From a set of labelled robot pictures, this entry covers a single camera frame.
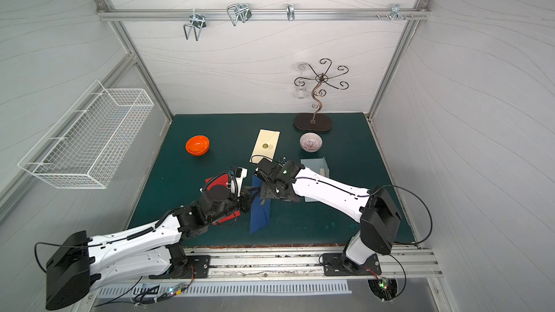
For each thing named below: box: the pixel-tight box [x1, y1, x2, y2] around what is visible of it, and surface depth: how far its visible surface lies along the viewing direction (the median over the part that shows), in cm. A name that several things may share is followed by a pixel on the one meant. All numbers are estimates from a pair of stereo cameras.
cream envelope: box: [249, 128, 281, 164], surface depth 113 cm
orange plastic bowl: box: [185, 135, 211, 156], surface depth 105 cm
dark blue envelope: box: [250, 174, 272, 235], surface depth 80 cm
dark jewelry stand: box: [293, 57, 350, 132], surface depth 104 cm
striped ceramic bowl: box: [299, 132, 324, 154], surface depth 109 cm
